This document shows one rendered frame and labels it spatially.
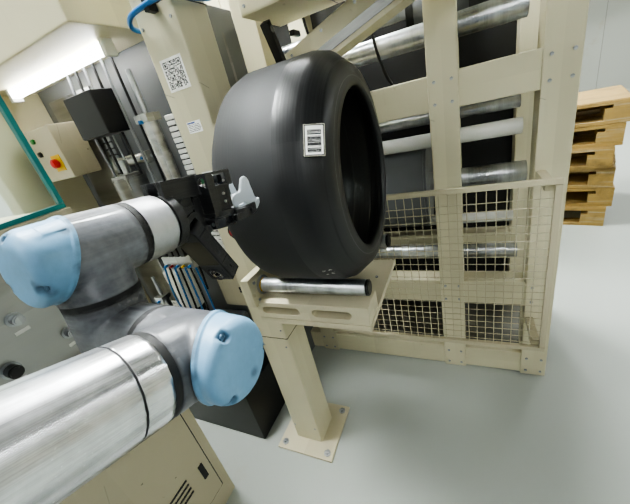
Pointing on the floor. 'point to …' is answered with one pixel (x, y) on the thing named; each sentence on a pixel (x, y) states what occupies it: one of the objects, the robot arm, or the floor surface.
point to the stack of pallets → (596, 152)
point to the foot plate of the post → (315, 440)
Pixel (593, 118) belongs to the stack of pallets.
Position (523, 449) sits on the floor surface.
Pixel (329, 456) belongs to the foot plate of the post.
